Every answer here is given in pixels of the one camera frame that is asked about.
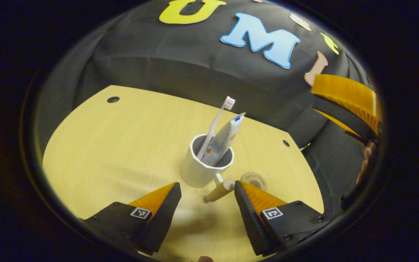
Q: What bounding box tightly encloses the white cup with wooden handle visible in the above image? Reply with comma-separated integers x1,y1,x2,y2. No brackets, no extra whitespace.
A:
180,134,236,203

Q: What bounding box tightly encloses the white toothbrush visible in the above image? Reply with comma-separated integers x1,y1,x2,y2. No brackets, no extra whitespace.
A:
196,96,236,160

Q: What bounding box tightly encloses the black backdrop cloth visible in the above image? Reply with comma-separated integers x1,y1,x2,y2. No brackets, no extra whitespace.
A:
35,0,379,217

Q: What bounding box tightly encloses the wooden desktop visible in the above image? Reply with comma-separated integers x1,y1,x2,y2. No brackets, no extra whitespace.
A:
42,85,324,262

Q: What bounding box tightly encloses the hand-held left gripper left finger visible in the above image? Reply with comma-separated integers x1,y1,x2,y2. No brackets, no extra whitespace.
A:
80,182,182,255

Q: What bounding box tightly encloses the white toothpaste tube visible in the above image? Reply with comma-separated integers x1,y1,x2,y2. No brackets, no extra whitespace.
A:
200,112,246,167

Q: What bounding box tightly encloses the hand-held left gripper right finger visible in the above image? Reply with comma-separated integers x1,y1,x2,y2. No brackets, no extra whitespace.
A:
234,180,332,256

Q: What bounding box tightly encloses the round cork coaster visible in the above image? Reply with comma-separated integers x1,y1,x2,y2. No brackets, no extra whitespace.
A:
240,172,268,191

